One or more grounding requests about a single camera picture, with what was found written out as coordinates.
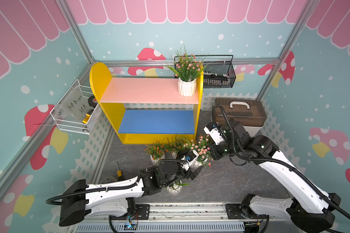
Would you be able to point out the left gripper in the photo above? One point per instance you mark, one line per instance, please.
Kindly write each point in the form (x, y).
(189, 174)

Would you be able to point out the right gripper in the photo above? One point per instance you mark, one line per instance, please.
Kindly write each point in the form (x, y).
(213, 145)

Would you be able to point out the pink flower pot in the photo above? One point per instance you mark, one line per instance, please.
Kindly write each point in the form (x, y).
(187, 68)
(202, 147)
(176, 188)

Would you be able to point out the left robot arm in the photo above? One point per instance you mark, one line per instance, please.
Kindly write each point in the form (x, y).
(83, 200)

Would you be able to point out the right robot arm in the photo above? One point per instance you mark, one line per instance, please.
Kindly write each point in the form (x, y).
(309, 208)

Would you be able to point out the yellow rack with coloured shelves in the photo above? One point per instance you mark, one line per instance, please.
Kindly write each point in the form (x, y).
(146, 110)

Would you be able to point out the red flower pot middle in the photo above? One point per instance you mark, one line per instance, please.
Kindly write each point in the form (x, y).
(175, 145)

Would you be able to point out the red flower pot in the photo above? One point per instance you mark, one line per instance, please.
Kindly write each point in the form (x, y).
(156, 152)
(175, 145)

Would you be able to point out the red flower pot left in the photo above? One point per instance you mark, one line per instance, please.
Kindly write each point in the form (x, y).
(156, 152)

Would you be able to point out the brown lidded storage box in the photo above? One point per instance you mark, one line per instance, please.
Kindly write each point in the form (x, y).
(249, 112)

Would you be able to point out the yellow utility knife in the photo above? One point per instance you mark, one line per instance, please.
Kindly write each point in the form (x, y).
(86, 119)

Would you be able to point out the black tape roll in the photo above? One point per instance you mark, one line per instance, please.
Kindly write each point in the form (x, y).
(92, 101)

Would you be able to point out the black wire mesh basket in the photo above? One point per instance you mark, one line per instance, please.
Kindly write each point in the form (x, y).
(218, 74)

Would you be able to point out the yellow handled screwdriver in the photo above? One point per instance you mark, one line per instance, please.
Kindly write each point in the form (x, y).
(119, 172)

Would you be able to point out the metal base rail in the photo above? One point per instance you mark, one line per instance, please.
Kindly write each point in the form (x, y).
(184, 218)

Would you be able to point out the white wire wall basket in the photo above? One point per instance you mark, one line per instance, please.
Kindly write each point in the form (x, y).
(72, 108)

